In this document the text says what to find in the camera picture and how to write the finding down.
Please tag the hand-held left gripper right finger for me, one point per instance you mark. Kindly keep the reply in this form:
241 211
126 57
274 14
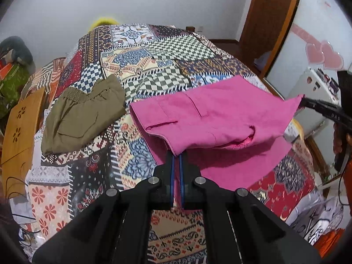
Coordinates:
181 176

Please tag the person's right hand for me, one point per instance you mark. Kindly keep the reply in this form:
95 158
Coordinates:
338 139

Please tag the orange striped cloth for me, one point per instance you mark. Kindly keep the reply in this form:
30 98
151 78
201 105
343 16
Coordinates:
46 71

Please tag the wooden board with flower cutouts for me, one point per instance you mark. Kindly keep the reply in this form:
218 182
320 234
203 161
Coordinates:
22 132

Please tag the pink pants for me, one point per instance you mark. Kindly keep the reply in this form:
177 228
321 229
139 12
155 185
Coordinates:
220 115

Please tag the grey plush cushion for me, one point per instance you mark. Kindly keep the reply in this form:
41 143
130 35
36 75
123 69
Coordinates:
15 49

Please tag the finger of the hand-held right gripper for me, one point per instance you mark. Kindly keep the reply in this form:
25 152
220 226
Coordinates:
319 106

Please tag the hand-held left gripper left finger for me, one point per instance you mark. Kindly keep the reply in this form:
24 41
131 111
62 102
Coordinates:
171 176

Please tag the white printed cloth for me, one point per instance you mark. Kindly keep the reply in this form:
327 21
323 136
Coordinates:
321 217

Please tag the wall socket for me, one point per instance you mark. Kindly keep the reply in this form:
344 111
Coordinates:
200 28

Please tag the olive green pants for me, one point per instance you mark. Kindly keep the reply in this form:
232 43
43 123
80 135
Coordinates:
79 115

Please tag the yellow plush toy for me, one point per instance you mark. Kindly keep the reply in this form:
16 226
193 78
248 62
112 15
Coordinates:
103 23

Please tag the wooden door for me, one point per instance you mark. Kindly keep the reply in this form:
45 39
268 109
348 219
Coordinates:
264 19

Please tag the wooden headboard post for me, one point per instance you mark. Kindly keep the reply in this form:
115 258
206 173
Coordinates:
190 29

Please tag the pink heart wall stickers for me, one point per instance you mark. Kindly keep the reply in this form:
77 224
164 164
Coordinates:
323 55

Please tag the patchwork printed blanket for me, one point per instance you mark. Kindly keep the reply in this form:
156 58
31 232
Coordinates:
154 60

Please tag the white appliance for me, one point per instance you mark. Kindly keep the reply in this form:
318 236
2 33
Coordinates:
310 85

